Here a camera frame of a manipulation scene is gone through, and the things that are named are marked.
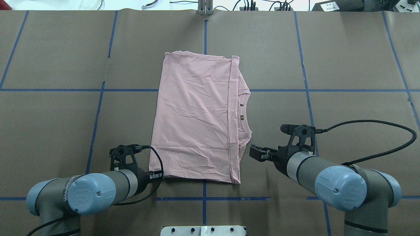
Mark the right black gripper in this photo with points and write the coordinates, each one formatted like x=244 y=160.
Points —
x=281 y=155

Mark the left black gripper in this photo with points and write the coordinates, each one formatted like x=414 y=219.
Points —
x=141 y=176

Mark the pink Snoopy t-shirt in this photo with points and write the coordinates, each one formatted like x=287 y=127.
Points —
x=201 y=129

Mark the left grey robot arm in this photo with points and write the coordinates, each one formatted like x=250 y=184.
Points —
x=61 y=202

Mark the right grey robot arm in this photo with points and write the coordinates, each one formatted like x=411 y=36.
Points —
x=365 y=195

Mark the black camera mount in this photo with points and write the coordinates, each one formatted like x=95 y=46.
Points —
x=123 y=157
x=301 y=137

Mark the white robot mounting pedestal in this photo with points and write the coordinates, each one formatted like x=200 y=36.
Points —
x=226 y=230

